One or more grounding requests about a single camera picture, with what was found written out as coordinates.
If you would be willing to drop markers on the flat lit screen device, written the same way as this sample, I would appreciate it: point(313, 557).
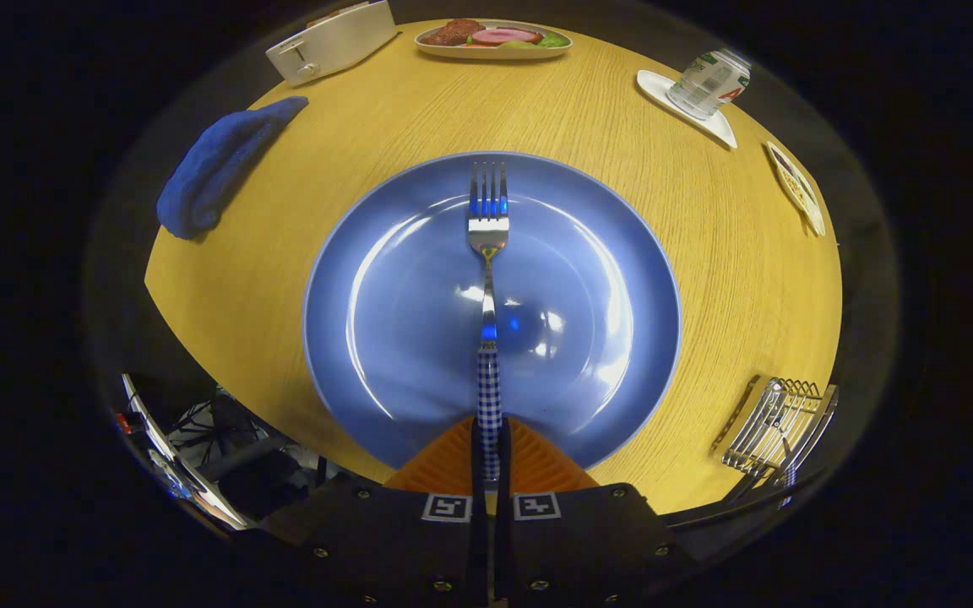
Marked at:
point(182, 481)

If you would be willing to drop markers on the blue round plate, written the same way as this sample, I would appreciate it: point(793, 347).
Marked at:
point(402, 321)

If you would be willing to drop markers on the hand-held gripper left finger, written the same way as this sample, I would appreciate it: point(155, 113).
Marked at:
point(394, 549)

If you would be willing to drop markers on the white divided snack dish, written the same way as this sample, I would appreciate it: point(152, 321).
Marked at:
point(797, 187)

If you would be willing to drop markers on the green lettuce leaf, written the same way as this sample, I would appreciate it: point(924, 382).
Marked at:
point(554, 40)

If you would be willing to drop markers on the clear bottle with label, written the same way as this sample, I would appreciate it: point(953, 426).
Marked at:
point(706, 84)

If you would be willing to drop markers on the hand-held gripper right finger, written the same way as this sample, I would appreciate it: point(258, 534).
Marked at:
point(588, 549)

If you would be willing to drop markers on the pink ham slice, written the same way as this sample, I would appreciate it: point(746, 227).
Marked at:
point(508, 35)

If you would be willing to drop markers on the oval plate of food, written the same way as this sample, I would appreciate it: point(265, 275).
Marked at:
point(495, 51)

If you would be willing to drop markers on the white square coaster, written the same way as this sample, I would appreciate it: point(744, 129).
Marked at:
point(719, 127)

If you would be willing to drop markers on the blue folded cloth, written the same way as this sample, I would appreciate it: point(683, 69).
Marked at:
point(216, 165)

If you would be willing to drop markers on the white toaster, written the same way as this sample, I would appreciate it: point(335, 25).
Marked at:
point(334, 46)

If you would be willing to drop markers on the brown meat piece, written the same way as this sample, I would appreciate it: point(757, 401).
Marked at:
point(451, 32)

